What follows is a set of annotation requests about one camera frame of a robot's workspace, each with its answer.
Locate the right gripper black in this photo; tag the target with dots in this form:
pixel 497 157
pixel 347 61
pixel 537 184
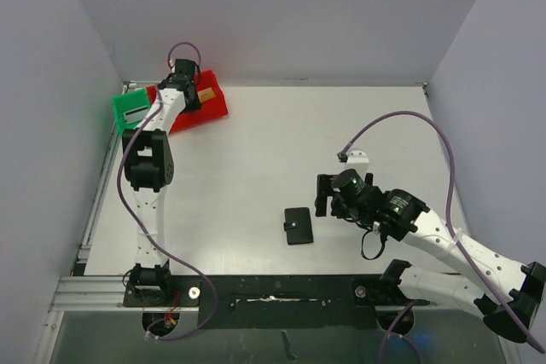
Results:
pixel 322 195

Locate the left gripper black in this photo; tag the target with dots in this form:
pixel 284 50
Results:
pixel 196 104

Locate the red plastic bin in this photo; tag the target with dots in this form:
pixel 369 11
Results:
pixel 181 119
pixel 212 99

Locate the black leather card holder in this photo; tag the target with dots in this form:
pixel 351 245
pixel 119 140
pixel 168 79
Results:
pixel 297 226

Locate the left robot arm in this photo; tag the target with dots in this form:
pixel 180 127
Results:
pixel 148 166

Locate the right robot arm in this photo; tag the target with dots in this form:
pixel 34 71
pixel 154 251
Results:
pixel 505 294

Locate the gold credit card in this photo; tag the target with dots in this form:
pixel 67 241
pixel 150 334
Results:
pixel 206 94

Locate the silver credit card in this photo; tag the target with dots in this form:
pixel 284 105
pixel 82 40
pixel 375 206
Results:
pixel 135 115

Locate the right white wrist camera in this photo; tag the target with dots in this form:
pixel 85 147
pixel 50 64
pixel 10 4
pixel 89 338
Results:
pixel 355 159

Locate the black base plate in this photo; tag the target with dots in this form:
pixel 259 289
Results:
pixel 276 301

